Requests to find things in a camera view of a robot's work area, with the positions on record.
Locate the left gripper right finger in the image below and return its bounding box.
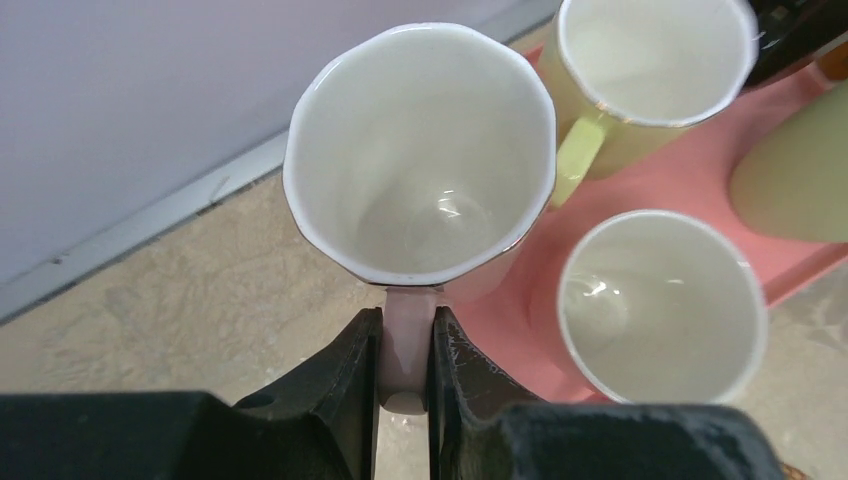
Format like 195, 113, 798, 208
427, 307, 785, 479

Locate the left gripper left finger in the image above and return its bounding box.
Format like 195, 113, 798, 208
1, 308, 382, 479

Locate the pink mug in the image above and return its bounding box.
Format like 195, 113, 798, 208
528, 210, 768, 404
282, 23, 556, 415

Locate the woven rattan coaster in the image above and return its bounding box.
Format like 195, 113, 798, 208
781, 463, 812, 480

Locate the pink plastic tray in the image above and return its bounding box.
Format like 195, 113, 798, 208
448, 64, 847, 414

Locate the pink mug front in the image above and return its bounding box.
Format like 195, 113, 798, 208
528, 210, 768, 404

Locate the yellow mug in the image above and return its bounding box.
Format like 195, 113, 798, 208
536, 1, 759, 207

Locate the green mug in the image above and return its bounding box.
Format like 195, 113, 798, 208
729, 82, 847, 243

